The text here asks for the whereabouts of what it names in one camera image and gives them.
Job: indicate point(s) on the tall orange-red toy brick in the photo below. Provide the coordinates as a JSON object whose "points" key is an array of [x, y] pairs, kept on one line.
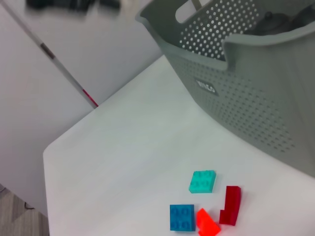
{"points": [[206, 223]]}

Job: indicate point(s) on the blue square toy brick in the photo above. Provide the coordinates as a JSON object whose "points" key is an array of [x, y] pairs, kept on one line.
{"points": [[182, 217]]}

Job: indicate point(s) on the dark red toy brick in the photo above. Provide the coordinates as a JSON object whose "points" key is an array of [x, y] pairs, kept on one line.
{"points": [[231, 206]]}

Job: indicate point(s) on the teal square toy brick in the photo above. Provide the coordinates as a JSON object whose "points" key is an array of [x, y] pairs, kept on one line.
{"points": [[203, 182]]}

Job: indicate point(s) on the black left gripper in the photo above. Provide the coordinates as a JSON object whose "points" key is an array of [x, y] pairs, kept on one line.
{"points": [[73, 3]]}

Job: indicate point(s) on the grey perforated storage bin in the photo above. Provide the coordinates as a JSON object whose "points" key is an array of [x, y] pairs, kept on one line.
{"points": [[258, 105]]}

